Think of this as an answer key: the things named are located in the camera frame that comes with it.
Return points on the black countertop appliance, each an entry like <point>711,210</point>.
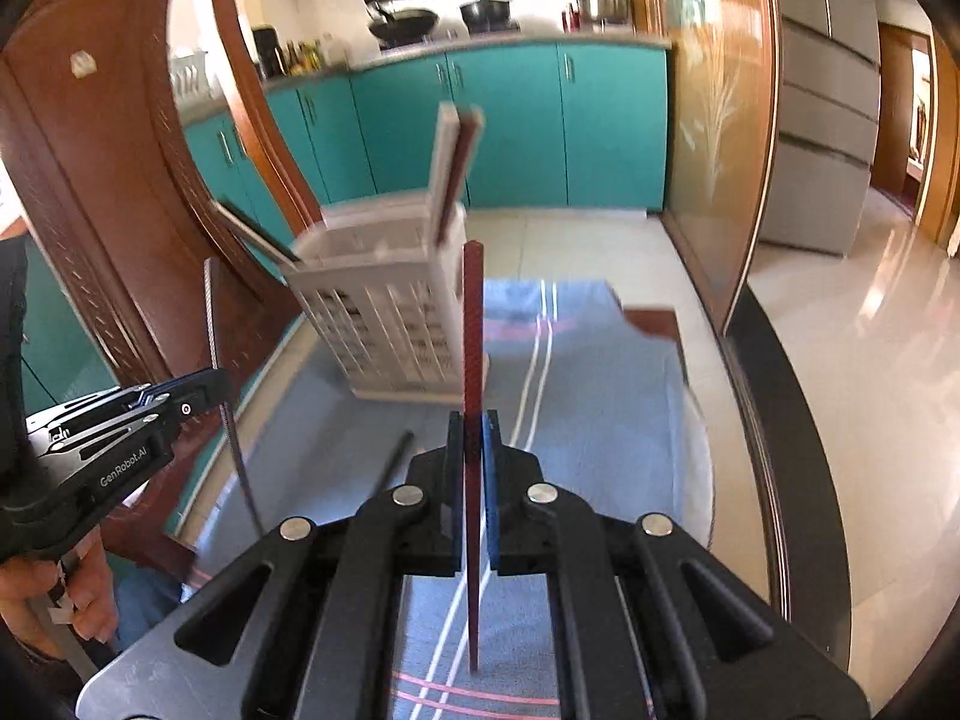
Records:
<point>265,52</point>

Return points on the row of condiment bottles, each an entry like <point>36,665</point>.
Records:
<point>315,56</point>

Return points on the white chopstick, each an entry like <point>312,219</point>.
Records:
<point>444,165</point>
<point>262,244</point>

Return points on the black wok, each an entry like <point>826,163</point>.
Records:
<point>405,24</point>

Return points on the blue striped cloth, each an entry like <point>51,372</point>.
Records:
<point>600,405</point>

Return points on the grey plastic utensil holder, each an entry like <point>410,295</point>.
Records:
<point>390,330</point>

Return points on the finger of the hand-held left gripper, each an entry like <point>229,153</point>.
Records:
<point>195,382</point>
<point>191,411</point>

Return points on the silver refrigerator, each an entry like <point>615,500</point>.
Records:
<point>825,90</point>

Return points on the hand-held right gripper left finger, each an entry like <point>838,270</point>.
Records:
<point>455,495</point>

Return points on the person's jeans leg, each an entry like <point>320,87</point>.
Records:
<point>150,592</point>

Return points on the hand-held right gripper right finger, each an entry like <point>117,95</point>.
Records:
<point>493,495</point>

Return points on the white dish rack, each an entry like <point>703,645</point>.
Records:
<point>195,75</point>

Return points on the black cooking pot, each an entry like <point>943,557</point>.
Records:
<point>486,15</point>

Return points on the teal kitchen cabinet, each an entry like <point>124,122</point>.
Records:
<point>510,127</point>

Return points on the carved wooden chair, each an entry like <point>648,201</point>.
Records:
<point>97,202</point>

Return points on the wooden doorway frame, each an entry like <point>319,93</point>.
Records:
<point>892,127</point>

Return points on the person's left hand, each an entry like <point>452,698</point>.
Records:
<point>94,585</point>

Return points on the etched glass sliding door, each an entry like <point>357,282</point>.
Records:
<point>712,127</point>

